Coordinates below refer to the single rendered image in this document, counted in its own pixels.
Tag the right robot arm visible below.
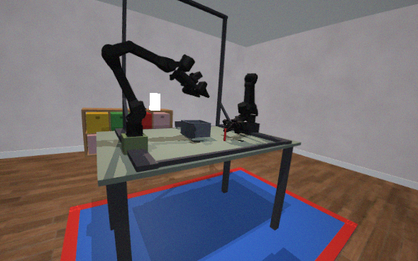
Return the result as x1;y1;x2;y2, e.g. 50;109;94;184
101;40;195;137

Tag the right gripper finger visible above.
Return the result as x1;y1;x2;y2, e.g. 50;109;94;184
199;88;209;98
187;89;200;97

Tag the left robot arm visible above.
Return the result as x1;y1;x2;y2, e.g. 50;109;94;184
234;73;258;134

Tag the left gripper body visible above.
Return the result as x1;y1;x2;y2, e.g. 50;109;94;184
223;116;246;131

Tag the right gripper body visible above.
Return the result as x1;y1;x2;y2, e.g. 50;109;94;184
181;75;207;94

